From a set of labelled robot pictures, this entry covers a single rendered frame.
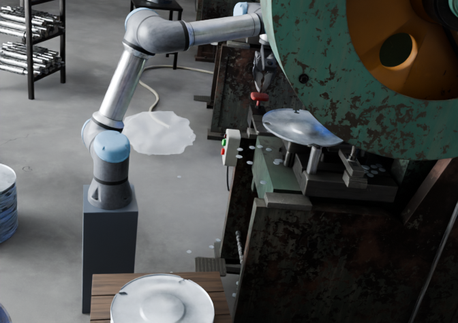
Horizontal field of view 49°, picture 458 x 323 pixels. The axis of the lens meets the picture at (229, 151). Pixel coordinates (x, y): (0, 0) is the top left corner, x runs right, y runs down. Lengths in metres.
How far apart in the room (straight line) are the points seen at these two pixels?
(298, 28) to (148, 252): 1.44
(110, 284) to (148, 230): 0.84
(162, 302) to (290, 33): 0.84
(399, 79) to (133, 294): 0.94
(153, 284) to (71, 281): 0.64
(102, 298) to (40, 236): 0.88
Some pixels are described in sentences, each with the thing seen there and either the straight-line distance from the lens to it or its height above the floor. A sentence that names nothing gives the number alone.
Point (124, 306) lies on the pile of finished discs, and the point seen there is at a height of 0.38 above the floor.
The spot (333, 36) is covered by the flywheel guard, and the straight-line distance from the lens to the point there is 1.15.
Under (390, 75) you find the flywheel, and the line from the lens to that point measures 1.30.
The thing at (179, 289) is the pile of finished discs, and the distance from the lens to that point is 1.57.
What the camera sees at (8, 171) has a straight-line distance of 2.40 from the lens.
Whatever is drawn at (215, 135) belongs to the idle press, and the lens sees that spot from 3.33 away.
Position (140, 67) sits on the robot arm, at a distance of 1.74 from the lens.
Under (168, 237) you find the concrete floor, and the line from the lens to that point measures 2.39.
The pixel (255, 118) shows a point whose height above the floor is 0.78.
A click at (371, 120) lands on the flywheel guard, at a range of 1.25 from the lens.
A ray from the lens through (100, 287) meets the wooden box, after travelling 1.61.
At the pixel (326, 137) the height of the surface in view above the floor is 0.78.
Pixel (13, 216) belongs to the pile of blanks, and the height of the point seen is 0.09.
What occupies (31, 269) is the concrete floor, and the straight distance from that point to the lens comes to 2.23.
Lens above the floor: 1.44
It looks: 26 degrees down
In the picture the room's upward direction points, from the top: 9 degrees clockwise
